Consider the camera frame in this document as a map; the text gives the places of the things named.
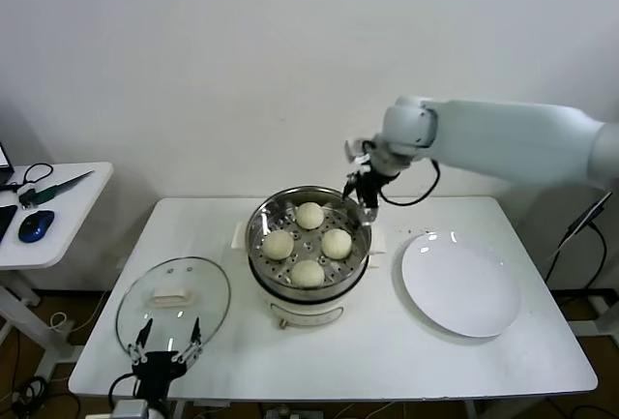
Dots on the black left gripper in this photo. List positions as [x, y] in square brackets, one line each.
[157, 365]

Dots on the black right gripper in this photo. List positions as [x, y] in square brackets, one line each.
[370, 182]

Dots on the white steamed baozi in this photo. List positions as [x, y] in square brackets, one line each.
[278, 245]
[336, 244]
[307, 274]
[309, 216]

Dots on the round glass pot lid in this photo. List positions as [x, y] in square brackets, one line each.
[203, 283]

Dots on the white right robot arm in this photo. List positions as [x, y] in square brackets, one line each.
[508, 133]

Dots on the perforated steel steamer basket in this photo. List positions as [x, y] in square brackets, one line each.
[355, 254]

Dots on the white electric cooker base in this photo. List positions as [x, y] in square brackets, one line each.
[304, 315]

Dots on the white oval plate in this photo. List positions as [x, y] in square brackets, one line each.
[459, 283]

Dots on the white floor power strip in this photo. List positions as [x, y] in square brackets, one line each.
[285, 412]

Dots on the white side table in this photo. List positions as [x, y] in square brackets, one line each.
[72, 225]

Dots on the blue black computer mouse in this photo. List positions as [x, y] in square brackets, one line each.
[36, 225]

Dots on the black phone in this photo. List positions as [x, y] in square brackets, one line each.
[6, 223]

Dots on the black laptop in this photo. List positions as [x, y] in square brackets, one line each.
[4, 155]

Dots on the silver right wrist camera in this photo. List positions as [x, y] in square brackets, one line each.
[357, 150]

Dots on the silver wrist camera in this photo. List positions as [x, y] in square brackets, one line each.
[130, 410]
[357, 150]

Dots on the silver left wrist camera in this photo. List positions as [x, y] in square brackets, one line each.
[130, 410]

